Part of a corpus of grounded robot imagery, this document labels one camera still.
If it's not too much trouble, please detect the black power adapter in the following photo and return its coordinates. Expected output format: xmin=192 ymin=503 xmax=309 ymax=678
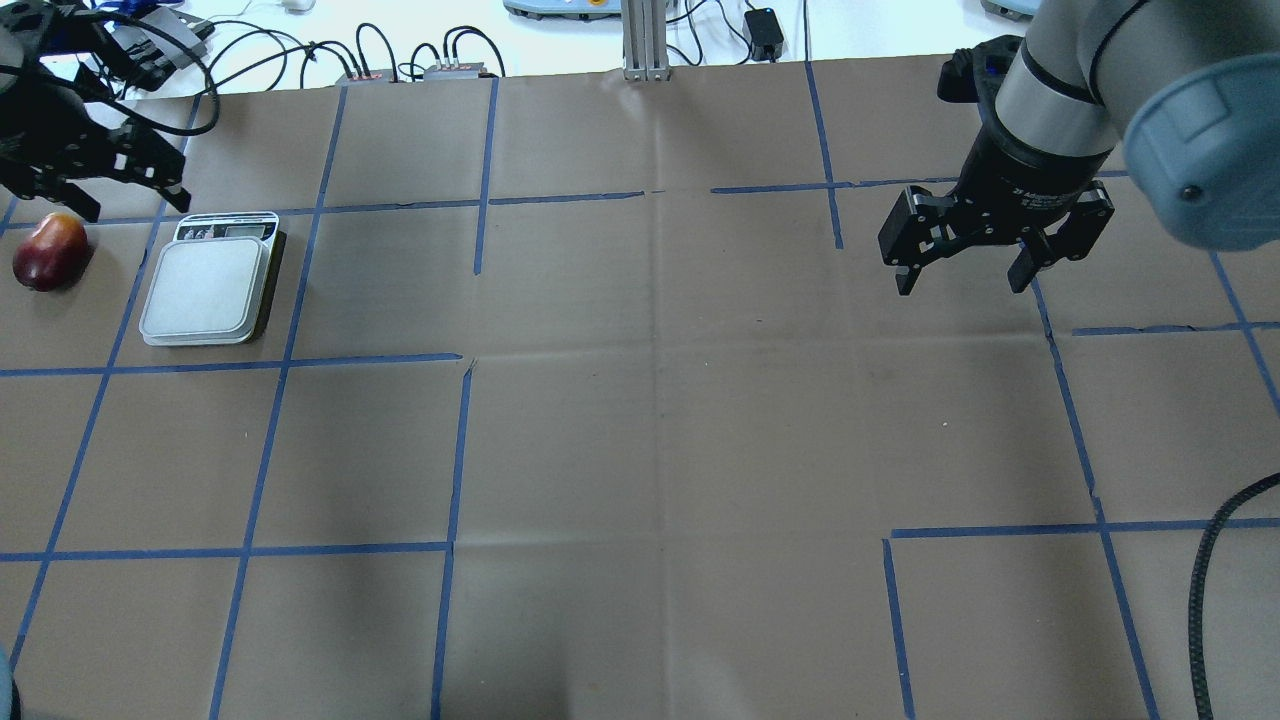
xmin=742 ymin=6 xmax=786 ymax=61

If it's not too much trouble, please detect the brown paper table cover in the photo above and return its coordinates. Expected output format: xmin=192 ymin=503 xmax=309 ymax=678
xmin=1 ymin=56 xmax=1277 ymax=719

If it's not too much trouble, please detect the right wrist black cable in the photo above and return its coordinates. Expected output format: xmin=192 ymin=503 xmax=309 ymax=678
xmin=1188 ymin=475 xmax=1280 ymax=720

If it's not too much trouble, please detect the aluminium frame post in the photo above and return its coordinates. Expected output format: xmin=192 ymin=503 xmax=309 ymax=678
xmin=620 ymin=0 xmax=671 ymax=82

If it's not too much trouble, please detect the red yellow mango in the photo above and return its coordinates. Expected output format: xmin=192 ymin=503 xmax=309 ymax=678
xmin=12 ymin=211 xmax=93 ymax=292

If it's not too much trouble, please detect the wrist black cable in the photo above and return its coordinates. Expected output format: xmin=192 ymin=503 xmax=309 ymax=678
xmin=1188 ymin=475 xmax=1280 ymax=720
xmin=0 ymin=5 xmax=221 ymax=138

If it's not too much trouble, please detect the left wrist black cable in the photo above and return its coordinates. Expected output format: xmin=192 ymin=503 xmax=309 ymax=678
xmin=0 ymin=5 xmax=221 ymax=138

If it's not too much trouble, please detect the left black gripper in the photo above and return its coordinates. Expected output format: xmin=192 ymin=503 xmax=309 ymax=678
xmin=1 ymin=61 xmax=191 ymax=223

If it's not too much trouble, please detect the white digital kitchen scale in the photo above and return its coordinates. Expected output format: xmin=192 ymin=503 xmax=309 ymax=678
xmin=138 ymin=211 xmax=284 ymax=347

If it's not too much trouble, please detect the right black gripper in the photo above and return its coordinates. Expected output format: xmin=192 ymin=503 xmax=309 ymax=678
xmin=878 ymin=126 xmax=1115 ymax=296

